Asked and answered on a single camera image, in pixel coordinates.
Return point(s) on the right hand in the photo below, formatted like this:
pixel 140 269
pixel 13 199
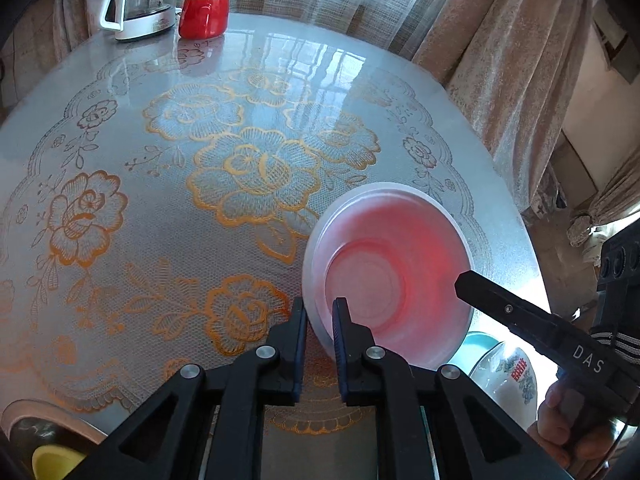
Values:
pixel 552 430

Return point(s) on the stainless steel bowl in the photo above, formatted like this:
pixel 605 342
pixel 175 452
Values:
pixel 31 432

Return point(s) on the red ceramic mug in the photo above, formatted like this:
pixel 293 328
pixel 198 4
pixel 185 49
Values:
pixel 203 19

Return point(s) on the white glass electric kettle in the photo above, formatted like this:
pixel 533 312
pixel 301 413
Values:
pixel 137 19

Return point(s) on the white rose pattern plate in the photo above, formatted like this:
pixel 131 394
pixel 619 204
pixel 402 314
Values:
pixel 11 465

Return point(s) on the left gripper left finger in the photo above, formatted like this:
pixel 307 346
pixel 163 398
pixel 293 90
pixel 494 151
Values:
pixel 284 380

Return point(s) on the large white dragon plate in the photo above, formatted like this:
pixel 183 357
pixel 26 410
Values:
pixel 507 376

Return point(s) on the red plastic bowl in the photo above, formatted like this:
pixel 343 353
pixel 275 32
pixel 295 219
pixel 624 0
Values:
pixel 394 254

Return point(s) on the turquoise plastic plate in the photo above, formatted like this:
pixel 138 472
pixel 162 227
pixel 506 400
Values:
pixel 474 347

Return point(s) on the yellow plastic bowl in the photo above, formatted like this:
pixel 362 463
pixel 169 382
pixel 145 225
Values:
pixel 54 462

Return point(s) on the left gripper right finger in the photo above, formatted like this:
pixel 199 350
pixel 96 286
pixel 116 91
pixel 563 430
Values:
pixel 358 387

